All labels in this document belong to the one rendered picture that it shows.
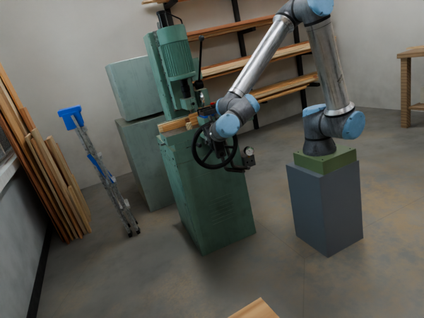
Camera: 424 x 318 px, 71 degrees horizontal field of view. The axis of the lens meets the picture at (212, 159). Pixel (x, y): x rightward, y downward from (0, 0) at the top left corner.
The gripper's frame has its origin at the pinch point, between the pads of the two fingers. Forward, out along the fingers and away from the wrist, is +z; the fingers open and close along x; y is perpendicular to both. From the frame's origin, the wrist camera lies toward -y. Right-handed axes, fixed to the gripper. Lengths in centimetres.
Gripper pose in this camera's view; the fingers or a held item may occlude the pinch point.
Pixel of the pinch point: (209, 142)
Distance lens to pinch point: 152.6
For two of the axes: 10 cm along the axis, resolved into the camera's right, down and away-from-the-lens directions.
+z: -2.4, 0.9, 9.7
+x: -9.1, 3.3, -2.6
